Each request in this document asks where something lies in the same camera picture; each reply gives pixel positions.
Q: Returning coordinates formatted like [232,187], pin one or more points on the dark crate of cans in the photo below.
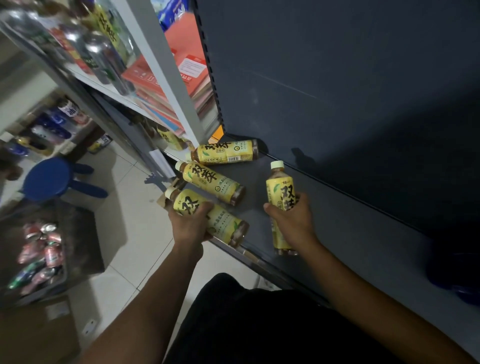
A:
[78,240]

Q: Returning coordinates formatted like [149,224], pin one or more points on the blue plastic stool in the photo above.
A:
[48,178]

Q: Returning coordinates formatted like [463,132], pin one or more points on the yellow label tea bottle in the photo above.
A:
[225,152]
[212,180]
[279,191]
[225,221]

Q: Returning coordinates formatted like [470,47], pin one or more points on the person's left thumb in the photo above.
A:
[207,209]

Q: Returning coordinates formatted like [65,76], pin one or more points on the white price tag holder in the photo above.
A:
[161,163]

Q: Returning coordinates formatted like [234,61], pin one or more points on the person's black trousers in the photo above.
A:
[262,330]

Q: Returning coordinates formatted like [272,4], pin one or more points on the pile of pink drink cans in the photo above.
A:
[41,251]

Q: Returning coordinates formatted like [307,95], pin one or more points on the person's right thumb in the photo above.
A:
[273,209]

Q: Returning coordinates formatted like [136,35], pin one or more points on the background shelf of bottles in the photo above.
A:
[52,123]

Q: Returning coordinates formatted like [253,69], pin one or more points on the stack of red flat packets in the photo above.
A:
[187,63]

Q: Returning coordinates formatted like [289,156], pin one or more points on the yellow bottles behind shelf edge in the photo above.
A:
[170,138]

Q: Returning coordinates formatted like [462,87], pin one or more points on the brown cardboard box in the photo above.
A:
[33,333]

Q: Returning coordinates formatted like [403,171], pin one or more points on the dark grey shelf unit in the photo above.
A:
[356,112]

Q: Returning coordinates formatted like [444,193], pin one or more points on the person's right hand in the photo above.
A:
[296,225]

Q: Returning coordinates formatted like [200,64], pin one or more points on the white shelf upright post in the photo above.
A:
[165,63]

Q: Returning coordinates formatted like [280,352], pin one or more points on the person's left hand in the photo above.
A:
[189,227]

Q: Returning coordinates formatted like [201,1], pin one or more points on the blue printed packet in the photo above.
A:
[170,11]

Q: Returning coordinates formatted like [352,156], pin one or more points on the person's right forearm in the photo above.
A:
[367,303]

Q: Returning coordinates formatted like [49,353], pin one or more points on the dark blue round object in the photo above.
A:
[455,270]

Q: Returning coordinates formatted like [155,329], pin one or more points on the person's left forearm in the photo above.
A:
[150,300]

